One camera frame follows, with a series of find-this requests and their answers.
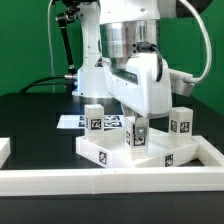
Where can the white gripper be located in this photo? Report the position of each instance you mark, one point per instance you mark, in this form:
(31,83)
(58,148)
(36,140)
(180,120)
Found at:
(138,91)

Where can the white square tabletop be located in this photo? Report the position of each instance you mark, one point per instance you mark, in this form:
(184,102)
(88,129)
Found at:
(111,150)

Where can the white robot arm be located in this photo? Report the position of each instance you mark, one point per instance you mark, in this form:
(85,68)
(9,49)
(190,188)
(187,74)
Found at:
(112,52)

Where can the white marker tag sheet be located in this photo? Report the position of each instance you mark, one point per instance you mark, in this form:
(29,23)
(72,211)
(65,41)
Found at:
(81,122)

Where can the white U-shaped obstacle fence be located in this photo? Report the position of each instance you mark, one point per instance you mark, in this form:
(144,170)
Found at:
(106,181)

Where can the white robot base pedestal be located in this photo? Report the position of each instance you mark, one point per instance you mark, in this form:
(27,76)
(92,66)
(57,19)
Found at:
(91,81)

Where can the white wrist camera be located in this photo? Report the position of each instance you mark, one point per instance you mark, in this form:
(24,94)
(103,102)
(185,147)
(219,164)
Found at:
(179,82)

